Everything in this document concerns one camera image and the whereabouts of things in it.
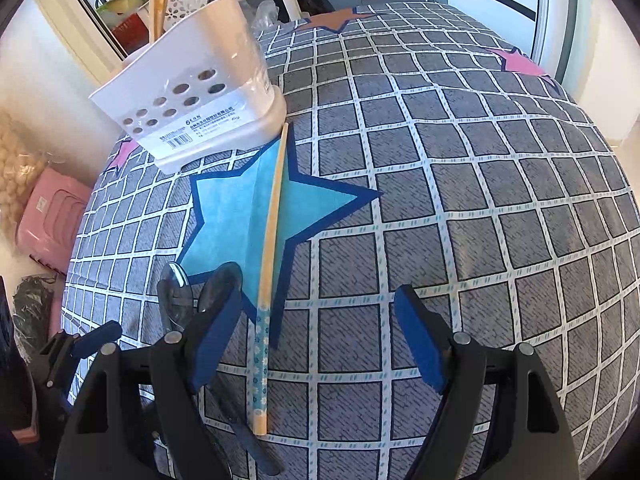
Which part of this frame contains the grey checked tablecloth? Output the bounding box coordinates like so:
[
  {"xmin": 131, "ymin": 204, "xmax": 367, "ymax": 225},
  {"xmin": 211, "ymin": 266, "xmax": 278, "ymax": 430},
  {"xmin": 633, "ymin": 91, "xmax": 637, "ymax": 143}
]
[{"xmin": 60, "ymin": 2, "xmax": 640, "ymax": 480}]

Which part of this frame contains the green bowl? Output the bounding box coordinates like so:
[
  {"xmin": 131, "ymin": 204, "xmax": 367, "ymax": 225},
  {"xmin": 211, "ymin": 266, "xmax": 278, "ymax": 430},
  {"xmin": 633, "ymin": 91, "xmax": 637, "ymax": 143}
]
[{"xmin": 95, "ymin": 0, "xmax": 147, "ymax": 17}]

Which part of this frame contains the clear plastic bag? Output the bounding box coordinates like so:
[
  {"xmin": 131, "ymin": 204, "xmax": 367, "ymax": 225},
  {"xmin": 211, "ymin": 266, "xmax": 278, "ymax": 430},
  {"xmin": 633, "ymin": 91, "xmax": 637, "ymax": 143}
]
[{"xmin": 250, "ymin": 0, "xmax": 281, "ymax": 32}]

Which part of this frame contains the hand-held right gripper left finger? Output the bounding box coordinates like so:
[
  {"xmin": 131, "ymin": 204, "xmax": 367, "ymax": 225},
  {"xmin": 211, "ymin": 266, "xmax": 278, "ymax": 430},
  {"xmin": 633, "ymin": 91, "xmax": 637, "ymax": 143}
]
[{"xmin": 55, "ymin": 287, "xmax": 245, "ymax": 480}]

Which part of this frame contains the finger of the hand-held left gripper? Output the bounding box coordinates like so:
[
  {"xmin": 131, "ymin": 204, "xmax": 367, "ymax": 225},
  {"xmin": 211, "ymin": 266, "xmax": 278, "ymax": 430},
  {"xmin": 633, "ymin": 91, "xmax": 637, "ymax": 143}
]
[{"xmin": 70, "ymin": 320, "xmax": 124, "ymax": 357}]

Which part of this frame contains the black plastic bag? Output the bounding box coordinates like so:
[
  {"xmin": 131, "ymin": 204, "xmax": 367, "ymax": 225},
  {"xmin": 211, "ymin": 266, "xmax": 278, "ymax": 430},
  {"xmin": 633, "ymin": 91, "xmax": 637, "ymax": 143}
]
[{"xmin": 12, "ymin": 275, "xmax": 67, "ymax": 342}]

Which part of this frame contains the stack of pink stools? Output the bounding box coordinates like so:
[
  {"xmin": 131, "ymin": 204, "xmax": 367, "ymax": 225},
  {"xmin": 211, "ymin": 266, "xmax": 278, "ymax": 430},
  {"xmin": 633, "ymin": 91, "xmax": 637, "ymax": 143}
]
[{"xmin": 15, "ymin": 167, "xmax": 94, "ymax": 273}]

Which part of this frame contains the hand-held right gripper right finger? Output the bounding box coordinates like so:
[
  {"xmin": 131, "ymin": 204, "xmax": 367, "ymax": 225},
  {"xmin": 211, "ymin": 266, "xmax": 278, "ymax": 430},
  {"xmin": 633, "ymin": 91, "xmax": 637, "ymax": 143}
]
[{"xmin": 394, "ymin": 284, "xmax": 583, "ymax": 480}]

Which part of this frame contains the blue patterned bamboo chopstick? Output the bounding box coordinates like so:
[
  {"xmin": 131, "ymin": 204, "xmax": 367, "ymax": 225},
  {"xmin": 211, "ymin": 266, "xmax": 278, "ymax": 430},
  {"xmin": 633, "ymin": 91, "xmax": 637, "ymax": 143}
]
[{"xmin": 247, "ymin": 121, "xmax": 291, "ymax": 437}]

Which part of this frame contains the white plastic utensil holder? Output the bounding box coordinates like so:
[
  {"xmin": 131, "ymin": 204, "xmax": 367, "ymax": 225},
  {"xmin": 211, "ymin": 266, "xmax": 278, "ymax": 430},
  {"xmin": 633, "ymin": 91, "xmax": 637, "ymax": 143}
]
[{"xmin": 89, "ymin": 0, "xmax": 288, "ymax": 173}]

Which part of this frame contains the bag of puffed snack balls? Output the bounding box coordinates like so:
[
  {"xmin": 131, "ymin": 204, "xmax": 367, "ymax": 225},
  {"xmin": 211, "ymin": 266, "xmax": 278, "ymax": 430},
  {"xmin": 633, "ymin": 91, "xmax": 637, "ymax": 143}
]
[{"xmin": 0, "ymin": 110, "xmax": 47, "ymax": 246}]

